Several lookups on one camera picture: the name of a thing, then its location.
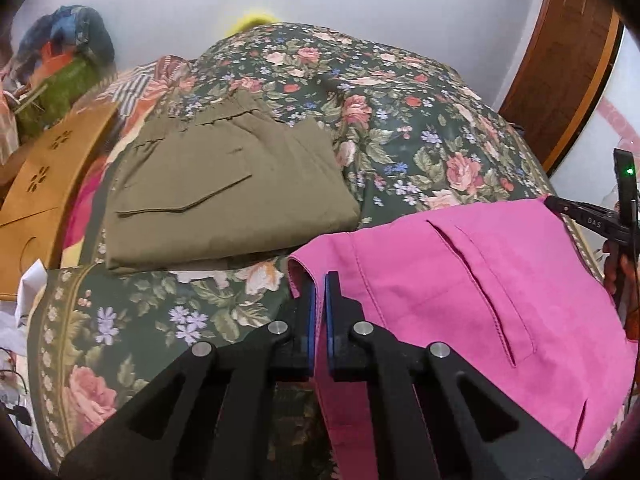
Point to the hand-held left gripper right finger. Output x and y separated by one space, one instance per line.
330 305

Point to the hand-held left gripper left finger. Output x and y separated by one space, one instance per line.
309 310

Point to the pile of colourful clothes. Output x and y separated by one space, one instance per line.
55 60

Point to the yellow fluffy object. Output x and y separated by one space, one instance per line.
254 19

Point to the person's right hand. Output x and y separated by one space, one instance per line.
611 270

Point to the striped cloth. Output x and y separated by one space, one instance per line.
145 85

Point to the pink pants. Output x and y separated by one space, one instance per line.
450 285

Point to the floral bed cover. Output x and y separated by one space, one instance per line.
400 125

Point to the white crumpled paper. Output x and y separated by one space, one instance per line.
27 290

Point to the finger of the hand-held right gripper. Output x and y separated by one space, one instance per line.
580 215

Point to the olive green folded pants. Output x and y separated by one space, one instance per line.
220 190

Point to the wooden door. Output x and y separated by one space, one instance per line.
560 75

